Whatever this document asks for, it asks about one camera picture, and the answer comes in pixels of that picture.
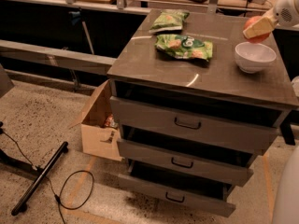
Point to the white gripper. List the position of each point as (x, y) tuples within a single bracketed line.
[(285, 13)]

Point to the red apple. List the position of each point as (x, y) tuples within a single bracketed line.
[(258, 38)]

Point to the white ceramic bowl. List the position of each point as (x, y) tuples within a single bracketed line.
[(253, 58)]

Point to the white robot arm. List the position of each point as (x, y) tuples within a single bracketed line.
[(286, 208)]

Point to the green chip bag front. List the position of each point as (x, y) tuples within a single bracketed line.
[(184, 47)]

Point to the green chip bag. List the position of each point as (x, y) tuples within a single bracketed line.
[(169, 20), (184, 47)]

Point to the green chip bag rear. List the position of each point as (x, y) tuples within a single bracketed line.
[(169, 20)]

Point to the grey drawer cabinet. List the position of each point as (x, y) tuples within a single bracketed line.
[(215, 88)]

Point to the middle grey drawer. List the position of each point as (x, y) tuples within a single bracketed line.
[(187, 164)]

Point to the grey drawer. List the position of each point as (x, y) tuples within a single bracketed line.
[(193, 127), (187, 164), (202, 202)]

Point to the top grey drawer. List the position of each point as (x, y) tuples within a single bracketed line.
[(193, 127)]

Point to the snack packet in box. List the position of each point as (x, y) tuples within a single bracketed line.
[(110, 122)]

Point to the bottom grey drawer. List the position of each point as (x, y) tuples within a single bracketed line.
[(202, 202)]

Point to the cardboard box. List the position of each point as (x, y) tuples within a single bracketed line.
[(98, 138)]

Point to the black stand leg bar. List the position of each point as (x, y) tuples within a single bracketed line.
[(21, 206)]

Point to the grey metal rail beam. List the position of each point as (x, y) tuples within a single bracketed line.
[(63, 58)]

